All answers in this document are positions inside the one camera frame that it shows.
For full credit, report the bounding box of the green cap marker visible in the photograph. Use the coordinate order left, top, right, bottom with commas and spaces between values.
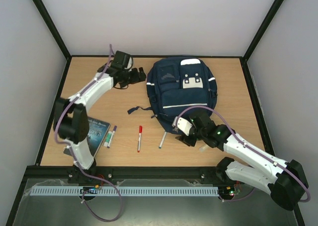
159, 131, 167, 149

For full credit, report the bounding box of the navy blue backpack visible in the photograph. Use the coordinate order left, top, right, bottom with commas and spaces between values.
128, 56, 218, 135

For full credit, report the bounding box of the dark blue Wuthering Heights book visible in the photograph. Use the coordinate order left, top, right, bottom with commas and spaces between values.
63, 116, 111, 159

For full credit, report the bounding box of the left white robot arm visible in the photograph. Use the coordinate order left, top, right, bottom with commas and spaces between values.
53, 51, 146, 170

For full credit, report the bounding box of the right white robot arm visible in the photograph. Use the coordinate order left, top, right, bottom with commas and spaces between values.
172, 110, 311, 211

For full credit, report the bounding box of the yellow highlighter pen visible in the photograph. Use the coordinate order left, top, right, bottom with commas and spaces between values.
199, 144, 209, 152

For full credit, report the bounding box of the red cap marker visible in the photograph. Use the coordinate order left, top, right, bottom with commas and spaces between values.
137, 125, 143, 153

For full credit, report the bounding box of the purple cap marker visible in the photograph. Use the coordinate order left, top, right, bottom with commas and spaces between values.
107, 125, 117, 148

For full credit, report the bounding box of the green label glue stick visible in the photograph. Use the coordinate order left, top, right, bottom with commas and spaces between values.
104, 131, 113, 147

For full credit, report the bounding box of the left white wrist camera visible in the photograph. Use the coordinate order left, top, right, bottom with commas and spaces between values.
125, 57, 133, 69

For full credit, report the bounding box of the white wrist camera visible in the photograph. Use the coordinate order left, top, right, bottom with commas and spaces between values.
172, 116, 193, 136
125, 57, 133, 69

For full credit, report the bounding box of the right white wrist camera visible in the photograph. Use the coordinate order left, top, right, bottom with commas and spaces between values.
172, 116, 193, 136

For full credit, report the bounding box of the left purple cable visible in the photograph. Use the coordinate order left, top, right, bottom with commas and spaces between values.
54, 44, 124, 222

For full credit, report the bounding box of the black aluminium frame rail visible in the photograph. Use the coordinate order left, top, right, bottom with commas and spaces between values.
23, 165, 236, 186

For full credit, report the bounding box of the light blue slotted cable duct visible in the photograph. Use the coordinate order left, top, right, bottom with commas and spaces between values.
29, 185, 219, 197

